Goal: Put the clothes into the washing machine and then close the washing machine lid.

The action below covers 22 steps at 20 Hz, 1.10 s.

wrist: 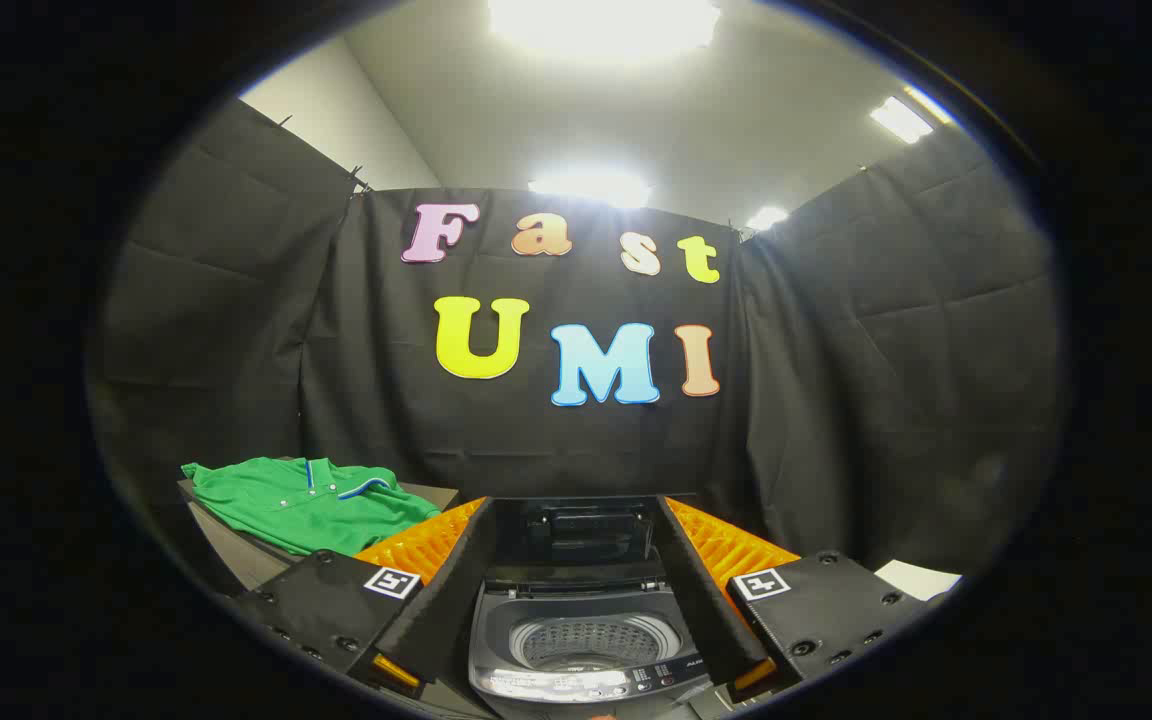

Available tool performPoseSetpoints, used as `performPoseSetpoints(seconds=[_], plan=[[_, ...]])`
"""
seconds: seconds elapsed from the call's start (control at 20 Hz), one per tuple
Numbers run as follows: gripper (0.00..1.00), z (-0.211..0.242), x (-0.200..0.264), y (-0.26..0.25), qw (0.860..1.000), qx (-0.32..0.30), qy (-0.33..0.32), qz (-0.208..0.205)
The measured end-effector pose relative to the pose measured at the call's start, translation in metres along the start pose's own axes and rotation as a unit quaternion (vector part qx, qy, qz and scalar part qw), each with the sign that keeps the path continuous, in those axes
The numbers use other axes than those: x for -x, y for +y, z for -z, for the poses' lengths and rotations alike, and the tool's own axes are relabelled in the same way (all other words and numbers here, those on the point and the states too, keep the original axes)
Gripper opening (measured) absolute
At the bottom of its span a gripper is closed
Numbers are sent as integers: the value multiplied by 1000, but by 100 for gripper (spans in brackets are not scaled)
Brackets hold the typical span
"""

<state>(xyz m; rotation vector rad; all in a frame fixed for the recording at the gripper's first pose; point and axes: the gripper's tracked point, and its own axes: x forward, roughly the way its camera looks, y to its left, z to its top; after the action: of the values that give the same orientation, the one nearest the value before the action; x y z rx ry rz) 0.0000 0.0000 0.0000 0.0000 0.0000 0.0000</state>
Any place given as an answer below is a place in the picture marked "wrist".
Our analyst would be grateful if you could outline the large round ceiling light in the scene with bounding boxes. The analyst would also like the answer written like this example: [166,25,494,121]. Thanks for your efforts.
[488,0,723,63]

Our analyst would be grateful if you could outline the grey washing machine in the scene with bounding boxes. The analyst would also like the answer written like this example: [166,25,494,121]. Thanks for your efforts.
[466,575,715,720]

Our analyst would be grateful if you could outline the green polo shirt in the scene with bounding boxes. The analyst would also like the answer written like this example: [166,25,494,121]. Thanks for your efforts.
[181,457,442,557]

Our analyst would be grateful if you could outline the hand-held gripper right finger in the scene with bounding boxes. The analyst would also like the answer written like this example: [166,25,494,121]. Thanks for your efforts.
[654,495,927,701]

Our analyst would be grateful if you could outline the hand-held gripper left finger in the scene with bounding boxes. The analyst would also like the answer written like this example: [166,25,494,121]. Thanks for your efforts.
[236,497,497,701]

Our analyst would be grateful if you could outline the grey table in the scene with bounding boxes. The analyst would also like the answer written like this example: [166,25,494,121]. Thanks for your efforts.
[176,478,460,601]

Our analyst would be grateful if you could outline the rectangular ceiling light panel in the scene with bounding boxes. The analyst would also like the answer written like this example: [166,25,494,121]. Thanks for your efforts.
[870,96,935,144]

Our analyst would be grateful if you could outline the black backdrop cloth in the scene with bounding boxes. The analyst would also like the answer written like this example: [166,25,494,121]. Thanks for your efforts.
[86,97,1067,601]

